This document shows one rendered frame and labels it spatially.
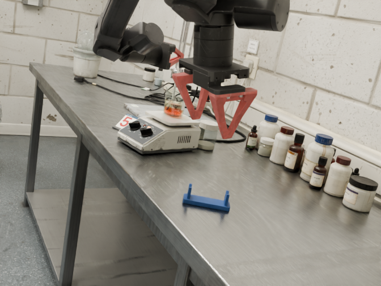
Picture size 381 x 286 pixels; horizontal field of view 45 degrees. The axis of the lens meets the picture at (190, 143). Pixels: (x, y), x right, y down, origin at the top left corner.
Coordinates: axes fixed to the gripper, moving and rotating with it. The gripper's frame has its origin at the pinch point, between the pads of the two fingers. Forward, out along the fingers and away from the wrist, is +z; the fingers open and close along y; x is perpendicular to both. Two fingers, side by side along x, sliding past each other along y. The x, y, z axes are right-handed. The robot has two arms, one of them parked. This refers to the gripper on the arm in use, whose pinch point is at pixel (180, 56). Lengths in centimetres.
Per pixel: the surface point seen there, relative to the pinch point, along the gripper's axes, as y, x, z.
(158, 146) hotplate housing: -6.9, 23.6, -8.5
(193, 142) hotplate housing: -7.6, 22.8, 4.0
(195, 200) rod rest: -34.5, 25.2, -21.1
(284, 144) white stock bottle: -23.6, 19.5, 25.7
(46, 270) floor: 56, 101, 0
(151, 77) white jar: 88, 23, 66
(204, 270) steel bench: -52, 28, -35
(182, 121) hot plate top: -6.0, 17.1, -0.5
